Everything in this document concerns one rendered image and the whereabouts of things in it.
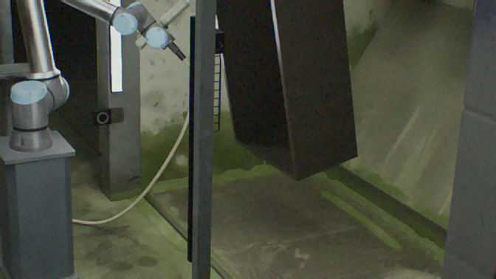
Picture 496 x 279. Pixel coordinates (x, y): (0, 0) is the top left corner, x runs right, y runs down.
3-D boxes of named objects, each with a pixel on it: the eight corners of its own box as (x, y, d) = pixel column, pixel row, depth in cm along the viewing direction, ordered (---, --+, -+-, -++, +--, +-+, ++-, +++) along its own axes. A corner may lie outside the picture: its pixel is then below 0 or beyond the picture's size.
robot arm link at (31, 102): (6, 127, 364) (3, 88, 358) (23, 115, 380) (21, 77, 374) (38, 131, 361) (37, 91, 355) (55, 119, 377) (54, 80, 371)
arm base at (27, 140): (15, 154, 361) (13, 132, 357) (4, 140, 376) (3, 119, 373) (58, 148, 369) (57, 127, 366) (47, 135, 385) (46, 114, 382)
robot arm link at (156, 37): (156, 21, 356) (171, 39, 357) (159, 21, 368) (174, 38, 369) (139, 35, 357) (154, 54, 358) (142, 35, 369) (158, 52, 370)
